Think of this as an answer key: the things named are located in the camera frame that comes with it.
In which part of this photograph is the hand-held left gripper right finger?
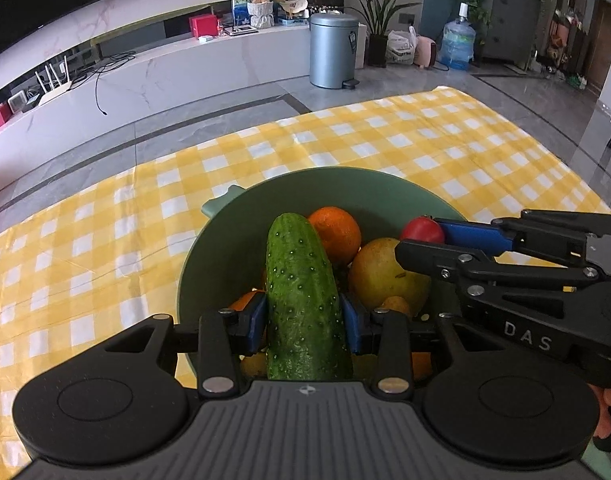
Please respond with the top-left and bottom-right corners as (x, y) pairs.
(339, 294), (492, 395)

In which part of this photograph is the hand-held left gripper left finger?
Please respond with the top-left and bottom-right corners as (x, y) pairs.
(102, 291), (267, 397)

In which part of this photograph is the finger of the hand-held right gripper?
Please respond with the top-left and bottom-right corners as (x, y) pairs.
(395, 239), (601, 302)
(432, 209), (611, 282)

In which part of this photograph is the orange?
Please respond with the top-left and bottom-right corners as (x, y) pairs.
(308, 206), (362, 267)
(230, 291), (259, 314)
(411, 352), (434, 381)

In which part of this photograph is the red tomato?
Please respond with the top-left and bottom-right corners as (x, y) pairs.
(399, 215), (446, 246)

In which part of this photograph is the green cucumber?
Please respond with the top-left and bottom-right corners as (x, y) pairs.
(266, 213), (355, 381)

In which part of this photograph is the green colander bowl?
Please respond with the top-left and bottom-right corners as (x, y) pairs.
(178, 167), (469, 392)

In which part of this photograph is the person's right hand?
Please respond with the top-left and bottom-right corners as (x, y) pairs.
(591, 384), (611, 441)

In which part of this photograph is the yellow checked tablecloth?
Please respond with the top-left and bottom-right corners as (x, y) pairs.
(0, 85), (611, 480)

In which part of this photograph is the pink small heater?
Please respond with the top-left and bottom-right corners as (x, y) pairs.
(413, 36), (438, 68)

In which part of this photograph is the blue water jug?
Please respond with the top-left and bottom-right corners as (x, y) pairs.
(438, 2), (477, 72)

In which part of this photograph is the white plastic bag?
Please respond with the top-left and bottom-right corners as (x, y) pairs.
(387, 26), (417, 66)

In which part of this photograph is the grey-blue cabinet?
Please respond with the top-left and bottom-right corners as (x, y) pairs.
(478, 0), (544, 69)

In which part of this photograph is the white box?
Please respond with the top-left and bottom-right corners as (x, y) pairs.
(345, 22), (369, 68)

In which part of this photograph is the silver pedal trash can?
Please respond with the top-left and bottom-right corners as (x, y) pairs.
(308, 12), (360, 91)

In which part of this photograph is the brown door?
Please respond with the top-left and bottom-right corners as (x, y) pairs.
(588, 0), (611, 94)

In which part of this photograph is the potted long-leaf plant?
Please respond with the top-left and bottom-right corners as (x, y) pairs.
(333, 0), (421, 68)

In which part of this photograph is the white marble media console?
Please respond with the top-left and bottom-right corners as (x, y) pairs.
(0, 22), (346, 201)

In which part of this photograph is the red box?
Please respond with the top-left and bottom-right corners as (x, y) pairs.
(189, 14), (219, 39)

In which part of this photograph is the white router with antennas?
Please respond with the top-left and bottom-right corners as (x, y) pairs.
(36, 57), (77, 107)

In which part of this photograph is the painted picture board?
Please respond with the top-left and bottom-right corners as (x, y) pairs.
(230, 0), (299, 29)

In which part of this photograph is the black cable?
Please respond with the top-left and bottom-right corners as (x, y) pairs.
(93, 52), (136, 117)

